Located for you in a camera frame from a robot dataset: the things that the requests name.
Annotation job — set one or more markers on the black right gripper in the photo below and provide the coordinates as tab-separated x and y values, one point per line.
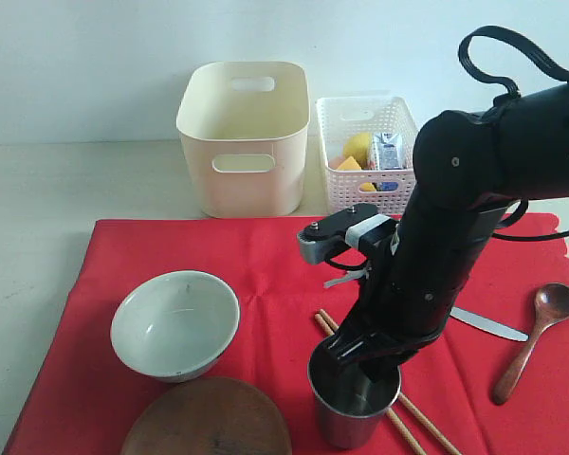
416	277

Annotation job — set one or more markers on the stainless steel cup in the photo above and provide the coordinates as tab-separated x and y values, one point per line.
348	403

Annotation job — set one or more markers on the stainless steel table knife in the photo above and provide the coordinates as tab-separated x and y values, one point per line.
487	325

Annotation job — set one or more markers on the white ceramic bowl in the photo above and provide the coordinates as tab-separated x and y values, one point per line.
175	326

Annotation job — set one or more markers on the yellow cheese wedge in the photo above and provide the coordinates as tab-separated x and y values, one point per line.
349	164

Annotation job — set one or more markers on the yellow lemon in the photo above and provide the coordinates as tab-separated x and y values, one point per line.
358	147

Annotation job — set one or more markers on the blue white milk carton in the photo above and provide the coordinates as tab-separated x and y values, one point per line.
386	152

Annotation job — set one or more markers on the white perforated plastic basket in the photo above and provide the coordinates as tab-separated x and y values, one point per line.
339	119

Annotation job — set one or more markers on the brown egg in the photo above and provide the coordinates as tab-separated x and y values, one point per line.
335	162

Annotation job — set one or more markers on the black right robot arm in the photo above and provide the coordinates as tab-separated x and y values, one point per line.
469	168

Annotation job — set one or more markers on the red tablecloth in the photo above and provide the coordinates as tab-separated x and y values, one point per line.
84	400

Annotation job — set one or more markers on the brown wooden plate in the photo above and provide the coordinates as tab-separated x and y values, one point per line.
214	415

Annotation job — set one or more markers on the brown wooden spoon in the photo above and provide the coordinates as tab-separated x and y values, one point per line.
551	304

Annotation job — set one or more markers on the cream plastic storage bin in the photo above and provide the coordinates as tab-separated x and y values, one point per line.
243	132

